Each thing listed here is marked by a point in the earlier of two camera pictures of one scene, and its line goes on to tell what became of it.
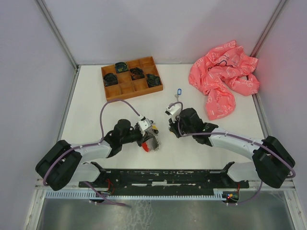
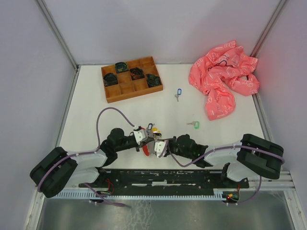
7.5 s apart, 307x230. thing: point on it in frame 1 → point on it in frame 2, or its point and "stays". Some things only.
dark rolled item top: (121, 66) stays
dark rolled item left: (110, 79) stays
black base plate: (165, 178) stays
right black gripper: (172, 127) → (169, 140)
